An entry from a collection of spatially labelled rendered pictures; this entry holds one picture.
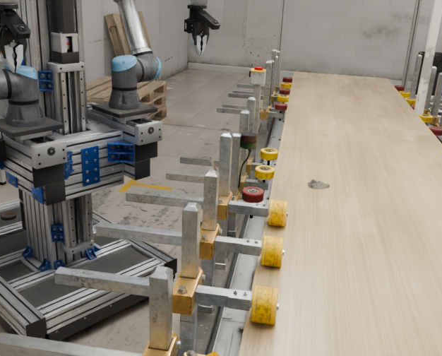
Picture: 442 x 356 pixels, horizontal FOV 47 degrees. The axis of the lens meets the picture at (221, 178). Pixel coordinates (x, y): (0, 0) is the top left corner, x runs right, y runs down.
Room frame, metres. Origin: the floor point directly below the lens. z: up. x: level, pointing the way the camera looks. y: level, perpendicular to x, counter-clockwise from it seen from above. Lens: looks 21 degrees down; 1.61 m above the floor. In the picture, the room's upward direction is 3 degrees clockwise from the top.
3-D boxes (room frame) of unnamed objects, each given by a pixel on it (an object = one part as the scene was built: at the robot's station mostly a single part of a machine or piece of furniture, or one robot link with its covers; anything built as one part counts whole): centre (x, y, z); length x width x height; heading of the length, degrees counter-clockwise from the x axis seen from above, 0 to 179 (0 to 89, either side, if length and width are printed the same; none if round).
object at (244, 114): (2.02, -0.08, 0.89); 0.03 x 0.03 x 0.48; 82
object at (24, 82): (2.01, 0.82, 1.21); 0.13 x 0.12 x 0.14; 130
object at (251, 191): (1.72, -0.12, 0.85); 0.08 x 0.08 x 0.11
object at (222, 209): (1.50, -0.01, 0.95); 0.13 x 0.06 x 0.05; 172
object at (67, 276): (1.00, 0.13, 0.95); 0.50 x 0.04 x 0.04; 82
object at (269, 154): (2.21, -0.22, 0.85); 0.08 x 0.08 x 0.11
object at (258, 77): (2.52, -0.16, 1.18); 0.07 x 0.07 x 0.08; 82
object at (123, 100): (2.38, 0.48, 1.09); 0.15 x 0.15 x 0.10
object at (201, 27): (2.30, 0.14, 1.46); 0.09 x 0.08 x 0.12; 47
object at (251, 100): (2.27, -0.12, 0.90); 0.03 x 0.03 x 0.48; 82
